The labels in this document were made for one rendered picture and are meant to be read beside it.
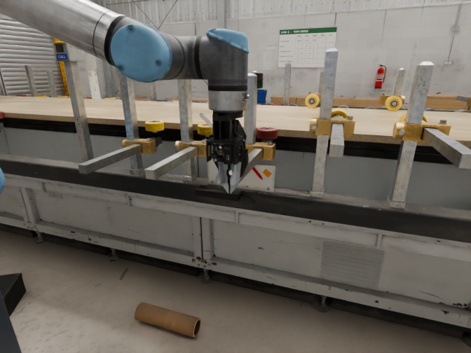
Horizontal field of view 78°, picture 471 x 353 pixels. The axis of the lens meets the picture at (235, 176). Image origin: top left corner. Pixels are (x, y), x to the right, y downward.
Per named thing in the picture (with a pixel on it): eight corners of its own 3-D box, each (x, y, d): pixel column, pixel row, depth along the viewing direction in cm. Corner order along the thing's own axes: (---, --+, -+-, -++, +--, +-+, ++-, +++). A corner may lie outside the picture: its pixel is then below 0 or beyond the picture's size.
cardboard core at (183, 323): (192, 328, 124) (133, 310, 133) (193, 342, 126) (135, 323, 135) (200, 314, 131) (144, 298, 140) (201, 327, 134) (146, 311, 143)
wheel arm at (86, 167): (87, 176, 92) (85, 164, 90) (79, 175, 93) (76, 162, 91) (162, 145, 130) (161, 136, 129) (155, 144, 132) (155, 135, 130)
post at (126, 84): (139, 184, 124) (125, 64, 108) (132, 183, 125) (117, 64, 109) (144, 181, 127) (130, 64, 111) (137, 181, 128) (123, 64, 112)
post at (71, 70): (89, 169, 130) (69, 61, 114) (80, 167, 131) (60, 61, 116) (97, 166, 134) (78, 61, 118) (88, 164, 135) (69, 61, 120)
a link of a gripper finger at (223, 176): (212, 197, 72) (211, 162, 69) (220, 190, 78) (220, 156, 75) (223, 199, 72) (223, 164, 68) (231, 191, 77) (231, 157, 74)
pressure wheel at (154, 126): (167, 147, 128) (165, 121, 124) (149, 149, 124) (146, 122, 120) (162, 143, 134) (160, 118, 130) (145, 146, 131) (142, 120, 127)
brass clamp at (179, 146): (205, 157, 108) (205, 145, 106) (174, 155, 112) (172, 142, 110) (212, 153, 114) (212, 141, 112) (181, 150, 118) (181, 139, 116)
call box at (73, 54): (70, 62, 113) (66, 40, 110) (56, 63, 115) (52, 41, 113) (84, 63, 119) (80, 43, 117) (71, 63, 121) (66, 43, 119)
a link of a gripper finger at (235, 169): (223, 199, 72) (223, 164, 68) (231, 191, 77) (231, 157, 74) (235, 201, 71) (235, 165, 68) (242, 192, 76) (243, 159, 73)
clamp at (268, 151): (272, 160, 101) (272, 146, 99) (235, 157, 105) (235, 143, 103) (275, 156, 106) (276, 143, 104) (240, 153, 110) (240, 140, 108)
